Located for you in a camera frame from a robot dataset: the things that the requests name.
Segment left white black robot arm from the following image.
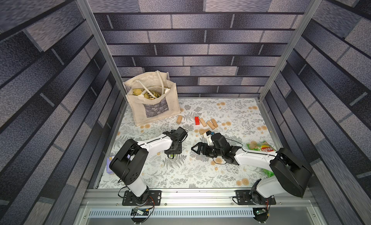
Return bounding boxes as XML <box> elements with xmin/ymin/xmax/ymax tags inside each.
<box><xmin>109</xmin><ymin>127</ymin><xmax>188</xmax><ymax>199</ymax></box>

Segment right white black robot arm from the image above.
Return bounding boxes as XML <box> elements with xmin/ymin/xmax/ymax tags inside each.
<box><xmin>191</xmin><ymin>136</ymin><xmax>312</xmax><ymax>205</ymax></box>

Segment natural block with engraved numbers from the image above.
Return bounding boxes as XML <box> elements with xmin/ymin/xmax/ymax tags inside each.
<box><xmin>199</xmin><ymin>129</ymin><xmax>210</xmax><ymax>135</ymax></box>

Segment leftmost natural wooden block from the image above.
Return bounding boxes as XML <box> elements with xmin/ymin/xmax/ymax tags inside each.
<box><xmin>176</xmin><ymin>115</ymin><xmax>183</xmax><ymax>124</ymax></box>

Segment natural wooden block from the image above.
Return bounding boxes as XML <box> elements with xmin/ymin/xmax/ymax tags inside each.
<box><xmin>211</xmin><ymin>119</ymin><xmax>218</xmax><ymax>128</ymax></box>
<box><xmin>176</xmin><ymin>115</ymin><xmax>183</xmax><ymax>124</ymax></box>

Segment natural block numbered 49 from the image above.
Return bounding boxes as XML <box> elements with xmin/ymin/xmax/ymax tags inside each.
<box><xmin>207</xmin><ymin>121</ymin><xmax>215</xmax><ymax>130</ymax></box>

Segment natural block beside red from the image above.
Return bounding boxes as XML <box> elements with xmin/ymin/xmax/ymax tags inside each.
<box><xmin>200</xmin><ymin>118</ymin><xmax>207</xmax><ymax>127</ymax></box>

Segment rightmost natural wooden block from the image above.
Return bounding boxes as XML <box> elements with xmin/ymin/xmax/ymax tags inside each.
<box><xmin>211</xmin><ymin>119</ymin><xmax>218</xmax><ymax>128</ymax></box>

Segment beige canvas tote bag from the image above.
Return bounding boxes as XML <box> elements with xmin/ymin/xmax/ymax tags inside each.
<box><xmin>123</xmin><ymin>70</ymin><xmax>181</xmax><ymax>126</ymax></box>

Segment green chips bag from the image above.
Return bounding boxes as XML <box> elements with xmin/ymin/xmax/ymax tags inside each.
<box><xmin>247</xmin><ymin>141</ymin><xmax>276</xmax><ymax>178</ymax></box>

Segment yellow items inside bag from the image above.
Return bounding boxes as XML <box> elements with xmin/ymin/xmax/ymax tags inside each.
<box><xmin>132</xmin><ymin>88</ymin><xmax>161</xmax><ymax>100</ymax></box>

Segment right circuit board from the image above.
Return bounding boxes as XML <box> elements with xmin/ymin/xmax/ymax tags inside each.
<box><xmin>253</xmin><ymin>208</ymin><xmax>270</xmax><ymax>223</ymax></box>

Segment circuit board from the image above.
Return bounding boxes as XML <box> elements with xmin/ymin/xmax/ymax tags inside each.
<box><xmin>253</xmin><ymin>208</ymin><xmax>270</xmax><ymax>223</ymax></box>
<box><xmin>130</xmin><ymin>208</ymin><xmax>151</xmax><ymax>218</ymax></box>

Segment purple white small box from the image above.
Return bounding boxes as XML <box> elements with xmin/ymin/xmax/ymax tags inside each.
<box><xmin>106</xmin><ymin>156</ymin><xmax>115</xmax><ymax>174</ymax></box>

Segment left circuit board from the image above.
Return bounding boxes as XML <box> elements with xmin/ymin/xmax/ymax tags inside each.
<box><xmin>130</xmin><ymin>208</ymin><xmax>151</xmax><ymax>218</ymax></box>

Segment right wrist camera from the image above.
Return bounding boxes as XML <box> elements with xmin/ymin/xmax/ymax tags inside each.
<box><xmin>204</xmin><ymin>131</ymin><xmax>222</xmax><ymax>146</ymax></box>

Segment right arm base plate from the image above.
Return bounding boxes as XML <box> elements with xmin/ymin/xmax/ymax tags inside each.
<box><xmin>233</xmin><ymin>190</ymin><xmax>276</xmax><ymax>206</ymax></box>

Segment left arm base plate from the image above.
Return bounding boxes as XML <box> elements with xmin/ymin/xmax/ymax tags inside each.
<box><xmin>122</xmin><ymin>190</ymin><xmax>162</xmax><ymax>206</ymax></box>

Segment aluminium front rail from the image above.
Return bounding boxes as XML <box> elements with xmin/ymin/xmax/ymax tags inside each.
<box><xmin>79</xmin><ymin>188</ymin><xmax>318</xmax><ymax>209</ymax></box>

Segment left aluminium frame post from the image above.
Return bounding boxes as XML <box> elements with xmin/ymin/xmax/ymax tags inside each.
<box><xmin>76</xmin><ymin>0</ymin><xmax>126</xmax><ymax>99</ymax></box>

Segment aluminium frame post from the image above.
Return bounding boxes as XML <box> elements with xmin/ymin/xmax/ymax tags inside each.
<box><xmin>76</xmin><ymin>0</ymin><xmax>126</xmax><ymax>99</ymax></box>
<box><xmin>259</xmin><ymin>0</ymin><xmax>323</xmax><ymax>103</ymax></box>

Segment right aluminium frame post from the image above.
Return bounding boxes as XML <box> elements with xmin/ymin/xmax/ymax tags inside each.
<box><xmin>259</xmin><ymin>0</ymin><xmax>323</xmax><ymax>103</ymax></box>

